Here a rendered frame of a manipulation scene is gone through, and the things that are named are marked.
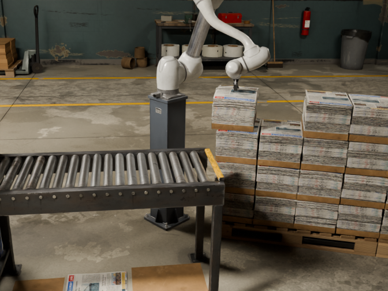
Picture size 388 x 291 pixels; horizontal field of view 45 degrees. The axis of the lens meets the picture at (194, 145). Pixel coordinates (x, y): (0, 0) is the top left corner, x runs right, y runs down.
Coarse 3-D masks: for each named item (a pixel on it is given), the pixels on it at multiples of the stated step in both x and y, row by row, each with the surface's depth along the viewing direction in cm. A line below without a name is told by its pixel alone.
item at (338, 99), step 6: (306, 90) 335; (312, 90) 336; (312, 96) 319; (318, 96) 320; (324, 96) 320; (330, 96) 321; (336, 96) 321; (342, 96) 322; (312, 102) 304; (318, 102) 305; (324, 102) 306; (330, 102) 306; (336, 102) 307; (342, 102) 307; (348, 102) 308
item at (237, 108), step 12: (216, 96) 315; (228, 96) 315; (240, 96) 315; (252, 96) 316; (216, 108) 316; (228, 108) 314; (240, 108) 313; (252, 108) 311; (216, 120) 321; (228, 120) 319; (240, 120) 317; (252, 120) 316
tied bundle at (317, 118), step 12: (312, 108) 304; (324, 108) 302; (336, 108) 301; (348, 108) 300; (312, 120) 307; (324, 120) 305; (336, 120) 304; (348, 120) 302; (324, 132) 308; (336, 132) 307; (348, 132) 305
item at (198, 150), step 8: (40, 152) 283; (48, 152) 283; (56, 152) 284; (64, 152) 284; (72, 152) 284; (80, 152) 285; (88, 152) 285; (96, 152) 285; (104, 152) 286; (112, 152) 286; (120, 152) 286; (128, 152) 287; (136, 152) 287; (144, 152) 288; (168, 152) 291; (176, 152) 291; (200, 152) 294; (0, 160) 276; (24, 160) 278; (80, 160) 284; (136, 160) 289; (168, 160) 292; (200, 160) 296; (8, 168) 278; (32, 168) 281; (56, 168) 283; (136, 168) 291; (160, 168) 293
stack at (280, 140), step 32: (256, 128) 328; (288, 128) 330; (288, 160) 318; (320, 160) 315; (352, 160) 310; (384, 160) 307; (288, 192) 327; (320, 192) 322; (352, 192) 318; (384, 192) 314; (224, 224) 344; (320, 224) 331; (352, 224) 326
